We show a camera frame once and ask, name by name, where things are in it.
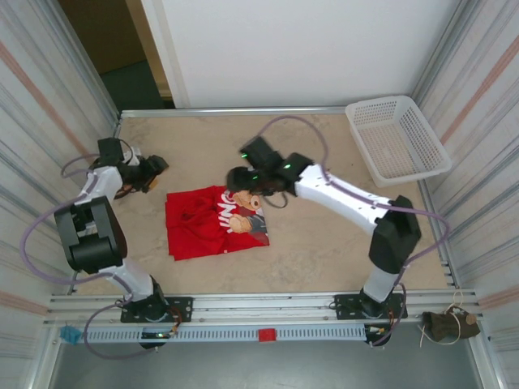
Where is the red t-shirt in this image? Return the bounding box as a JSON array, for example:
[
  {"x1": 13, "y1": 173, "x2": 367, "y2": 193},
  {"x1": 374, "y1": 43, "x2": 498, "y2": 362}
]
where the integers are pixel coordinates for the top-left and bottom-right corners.
[{"x1": 165, "y1": 185, "x2": 272, "y2": 263}]

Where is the white plastic basket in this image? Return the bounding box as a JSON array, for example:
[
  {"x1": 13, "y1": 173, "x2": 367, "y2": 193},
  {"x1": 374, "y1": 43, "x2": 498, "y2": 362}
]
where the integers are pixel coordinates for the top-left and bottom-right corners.
[{"x1": 344, "y1": 95, "x2": 453, "y2": 187}]

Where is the small blue block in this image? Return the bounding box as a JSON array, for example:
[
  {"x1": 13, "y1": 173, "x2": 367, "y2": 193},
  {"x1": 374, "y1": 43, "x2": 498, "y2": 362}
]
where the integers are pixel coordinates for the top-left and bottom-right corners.
[{"x1": 59, "y1": 326, "x2": 81, "y2": 345}]

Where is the grey metal sheet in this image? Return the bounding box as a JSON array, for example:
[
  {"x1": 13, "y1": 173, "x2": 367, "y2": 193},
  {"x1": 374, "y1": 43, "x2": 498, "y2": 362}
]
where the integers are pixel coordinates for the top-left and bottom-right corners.
[{"x1": 50, "y1": 342, "x2": 494, "y2": 389}]

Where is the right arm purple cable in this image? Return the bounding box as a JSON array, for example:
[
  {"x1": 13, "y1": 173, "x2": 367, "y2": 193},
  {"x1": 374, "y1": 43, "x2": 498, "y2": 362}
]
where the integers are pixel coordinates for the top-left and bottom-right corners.
[{"x1": 258, "y1": 115, "x2": 451, "y2": 348}]

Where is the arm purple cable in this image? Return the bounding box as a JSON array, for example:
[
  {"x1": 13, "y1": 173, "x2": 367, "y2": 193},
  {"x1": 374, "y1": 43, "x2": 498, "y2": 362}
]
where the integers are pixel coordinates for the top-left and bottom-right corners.
[
  {"x1": 258, "y1": 115, "x2": 451, "y2": 348},
  {"x1": 19, "y1": 156, "x2": 159, "y2": 360}
]

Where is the white door frame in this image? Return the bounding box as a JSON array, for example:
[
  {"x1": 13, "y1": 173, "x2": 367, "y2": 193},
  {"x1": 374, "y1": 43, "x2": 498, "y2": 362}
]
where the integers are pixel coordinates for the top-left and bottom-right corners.
[{"x1": 139, "y1": 0, "x2": 191, "y2": 109}]

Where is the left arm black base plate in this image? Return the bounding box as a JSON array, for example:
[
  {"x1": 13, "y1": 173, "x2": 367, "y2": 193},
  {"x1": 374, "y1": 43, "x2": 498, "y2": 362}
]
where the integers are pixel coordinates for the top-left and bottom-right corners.
[{"x1": 120, "y1": 297, "x2": 194, "y2": 324}]

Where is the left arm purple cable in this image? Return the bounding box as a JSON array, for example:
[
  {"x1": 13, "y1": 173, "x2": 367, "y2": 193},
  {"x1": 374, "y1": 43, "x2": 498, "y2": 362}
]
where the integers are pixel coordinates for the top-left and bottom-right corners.
[{"x1": 19, "y1": 156, "x2": 159, "y2": 360}]

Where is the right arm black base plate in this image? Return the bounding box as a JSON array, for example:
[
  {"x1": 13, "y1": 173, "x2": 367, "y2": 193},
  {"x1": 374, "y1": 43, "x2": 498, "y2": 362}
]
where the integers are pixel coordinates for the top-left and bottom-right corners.
[{"x1": 334, "y1": 293, "x2": 409, "y2": 321}]

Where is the white slotted cable duct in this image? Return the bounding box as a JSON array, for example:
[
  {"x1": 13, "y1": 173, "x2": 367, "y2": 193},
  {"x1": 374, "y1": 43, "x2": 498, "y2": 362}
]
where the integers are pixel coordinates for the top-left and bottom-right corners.
[{"x1": 76, "y1": 327, "x2": 368, "y2": 344}]

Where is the brown drawstring pouch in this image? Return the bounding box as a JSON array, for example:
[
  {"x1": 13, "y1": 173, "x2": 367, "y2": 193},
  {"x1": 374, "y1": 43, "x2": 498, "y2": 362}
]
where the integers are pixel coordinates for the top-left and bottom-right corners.
[{"x1": 419, "y1": 290, "x2": 483, "y2": 346}]

